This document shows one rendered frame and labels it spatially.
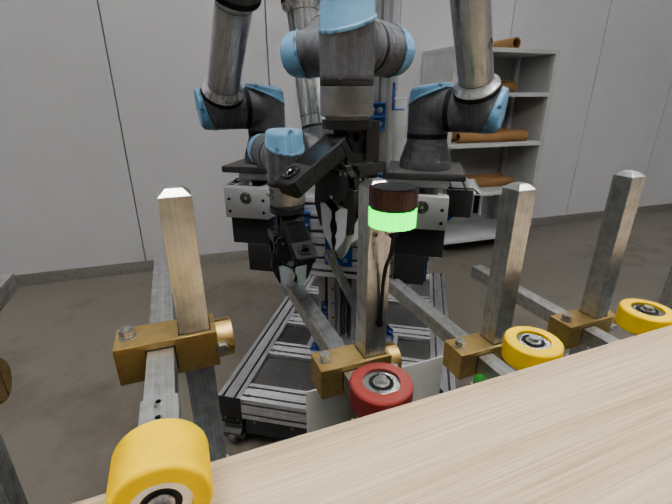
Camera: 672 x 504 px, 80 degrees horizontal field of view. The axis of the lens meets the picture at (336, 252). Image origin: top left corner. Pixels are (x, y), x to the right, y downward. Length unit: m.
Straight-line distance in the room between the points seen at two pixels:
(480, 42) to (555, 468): 0.86
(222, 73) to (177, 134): 1.97
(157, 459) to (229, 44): 0.93
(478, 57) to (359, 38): 0.54
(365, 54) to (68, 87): 2.72
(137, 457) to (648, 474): 0.46
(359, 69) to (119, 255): 2.92
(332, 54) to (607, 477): 0.56
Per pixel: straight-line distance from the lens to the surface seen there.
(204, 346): 0.54
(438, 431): 0.49
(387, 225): 0.48
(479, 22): 1.05
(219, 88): 1.20
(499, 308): 0.74
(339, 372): 0.62
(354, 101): 0.57
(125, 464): 0.39
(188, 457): 0.38
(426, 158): 1.19
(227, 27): 1.08
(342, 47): 0.58
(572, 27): 4.44
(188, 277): 0.50
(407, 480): 0.44
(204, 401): 0.59
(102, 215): 3.27
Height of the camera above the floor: 1.24
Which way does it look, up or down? 21 degrees down
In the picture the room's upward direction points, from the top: straight up
